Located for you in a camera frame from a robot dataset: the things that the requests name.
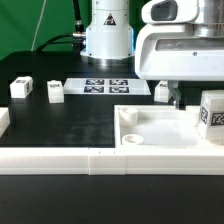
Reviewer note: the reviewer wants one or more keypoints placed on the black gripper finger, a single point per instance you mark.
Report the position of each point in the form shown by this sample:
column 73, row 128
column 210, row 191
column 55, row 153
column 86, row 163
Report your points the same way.
column 173, row 87

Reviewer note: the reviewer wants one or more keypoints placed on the white square tabletop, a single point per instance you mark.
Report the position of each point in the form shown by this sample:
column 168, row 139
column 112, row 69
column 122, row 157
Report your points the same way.
column 159, row 126

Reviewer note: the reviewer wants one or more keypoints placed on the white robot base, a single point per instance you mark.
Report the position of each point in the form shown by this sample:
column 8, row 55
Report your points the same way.
column 109, row 37

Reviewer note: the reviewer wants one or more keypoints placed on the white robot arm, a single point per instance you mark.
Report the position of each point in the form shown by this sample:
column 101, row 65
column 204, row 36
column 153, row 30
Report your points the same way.
column 182, row 40

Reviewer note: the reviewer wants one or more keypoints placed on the white marker sheet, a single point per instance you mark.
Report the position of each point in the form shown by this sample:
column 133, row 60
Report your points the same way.
column 100, row 86

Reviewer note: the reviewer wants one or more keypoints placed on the white U-shaped fence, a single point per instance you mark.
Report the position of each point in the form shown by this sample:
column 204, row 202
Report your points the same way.
column 123, row 160

